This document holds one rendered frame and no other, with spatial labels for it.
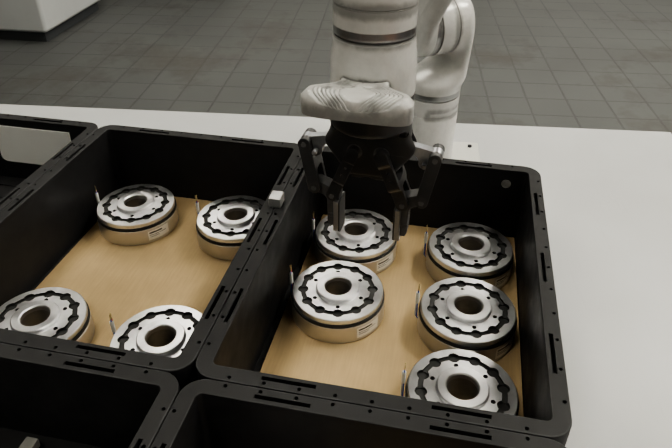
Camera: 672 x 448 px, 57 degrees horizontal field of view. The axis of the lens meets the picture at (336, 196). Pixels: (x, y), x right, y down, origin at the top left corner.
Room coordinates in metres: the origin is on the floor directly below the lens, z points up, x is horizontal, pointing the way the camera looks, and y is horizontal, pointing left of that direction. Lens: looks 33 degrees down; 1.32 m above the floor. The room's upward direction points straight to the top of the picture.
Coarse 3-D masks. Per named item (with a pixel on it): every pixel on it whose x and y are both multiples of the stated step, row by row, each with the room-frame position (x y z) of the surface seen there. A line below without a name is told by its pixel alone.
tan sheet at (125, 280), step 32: (96, 224) 0.68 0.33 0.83; (192, 224) 0.68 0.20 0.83; (96, 256) 0.62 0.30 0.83; (128, 256) 0.62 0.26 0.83; (160, 256) 0.62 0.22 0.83; (192, 256) 0.62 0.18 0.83; (96, 288) 0.55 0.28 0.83; (128, 288) 0.55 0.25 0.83; (160, 288) 0.55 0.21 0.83; (192, 288) 0.55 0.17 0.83; (96, 320) 0.50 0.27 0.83
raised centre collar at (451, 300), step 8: (448, 296) 0.50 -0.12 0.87; (456, 296) 0.50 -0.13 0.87; (464, 296) 0.50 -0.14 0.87; (472, 296) 0.50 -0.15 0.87; (480, 296) 0.50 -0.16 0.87; (448, 304) 0.49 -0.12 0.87; (480, 304) 0.49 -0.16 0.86; (488, 304) 0.49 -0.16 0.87; (448, 312) 0.48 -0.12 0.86; (456, 312) 0.48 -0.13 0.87; (480, 312) 0.48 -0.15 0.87; (488, 312) 0.48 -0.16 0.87; (464, 320) 0.47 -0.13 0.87; (472, 320) 0.46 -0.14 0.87; (480, 320) 0.47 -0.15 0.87
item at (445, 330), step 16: (432, 288) 0.52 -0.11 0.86; (448, 288) 0.52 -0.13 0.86; (464, 288) 0.52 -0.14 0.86; (480, 288) 0.52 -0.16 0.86; (496, 288) 0.52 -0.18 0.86; (432, 304) 0.50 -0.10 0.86; (496, 304) 0.49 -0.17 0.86; (512, 304) 0.49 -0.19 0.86; (432, 320) 0.47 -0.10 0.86; (448, 320) 0.47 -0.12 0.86; (496, 320) 0.47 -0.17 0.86; (512, 320) 0.47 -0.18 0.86; (448, 336) 0.45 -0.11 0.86; (464, 336) 0.45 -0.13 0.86; (480, 336) 0.45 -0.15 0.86; (496, 336) 0.45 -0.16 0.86
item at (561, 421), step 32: (416, 160) 0.69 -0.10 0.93; (448, 160) 0.69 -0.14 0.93; (288, 192) 0.61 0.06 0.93; (544, 224) 0.55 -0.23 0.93; (256, 256) 0.49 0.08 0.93; (544, 256) 0.49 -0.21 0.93; (544, 288) 0.44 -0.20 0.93; (224, 320) 0.40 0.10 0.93; (544, 320) 0.40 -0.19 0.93; (544, 352) 0.37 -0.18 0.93; (256, 384) 0.33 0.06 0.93; (288, 384) 0.33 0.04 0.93; (320, 384) 0.33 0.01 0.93; (480, 416) 0.30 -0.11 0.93; (512, 416) 0.30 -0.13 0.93
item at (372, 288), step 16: (304, 272) 0.55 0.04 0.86; (320, 272) 0.55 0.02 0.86; (352, 272) 0.55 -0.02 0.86; (368, 272) 0.55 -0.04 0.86; (304, 288) 0.52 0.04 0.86; (368, 288) 0.52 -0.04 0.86; (304, 304) 0.49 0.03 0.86; (320, 304) 0.49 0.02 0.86; (336, 304) 0.49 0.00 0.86; (352, 304) 0.49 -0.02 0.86; (368, 304) 0.50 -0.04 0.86; (320, 320) 0.47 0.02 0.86; (336, 320) 0.47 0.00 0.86; (352, 320) 0.47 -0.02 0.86
